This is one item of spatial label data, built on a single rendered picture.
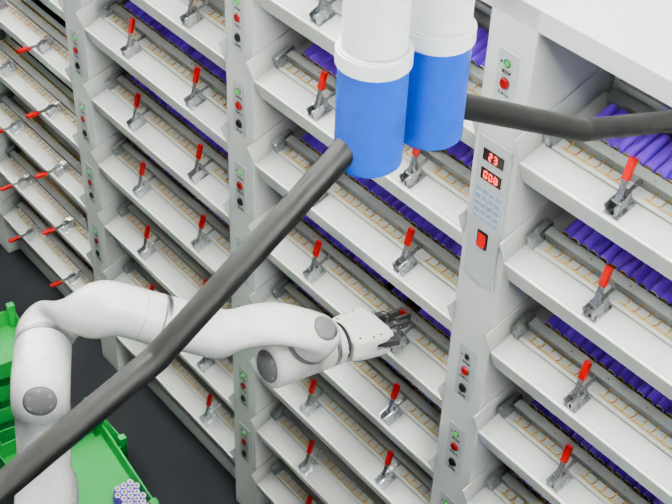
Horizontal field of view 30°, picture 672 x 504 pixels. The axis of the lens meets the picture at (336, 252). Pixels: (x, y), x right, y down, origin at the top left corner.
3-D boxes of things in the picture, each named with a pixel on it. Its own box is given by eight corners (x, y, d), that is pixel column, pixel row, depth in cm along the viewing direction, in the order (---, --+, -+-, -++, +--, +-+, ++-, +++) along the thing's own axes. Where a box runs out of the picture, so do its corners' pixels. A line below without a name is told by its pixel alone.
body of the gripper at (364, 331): (312, 343, 236) (357, 327, 243) (346, 374, 230) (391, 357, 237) (319, 311, 232) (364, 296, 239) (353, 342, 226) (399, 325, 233)
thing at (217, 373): (239, 416, 318) (222, 388, 308) (115, 291, 354) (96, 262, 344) (299, 365, 323) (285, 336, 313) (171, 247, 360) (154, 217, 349)
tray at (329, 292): (446, 413, 239) (437, 387, 232) (260, 252, 275) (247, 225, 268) (521, 346, 244) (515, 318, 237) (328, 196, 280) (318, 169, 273)
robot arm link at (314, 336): (184, 265, 211) (346, 310, 222) (153, 308, 223) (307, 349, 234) (180, 311, 206) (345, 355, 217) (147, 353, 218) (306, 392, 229)
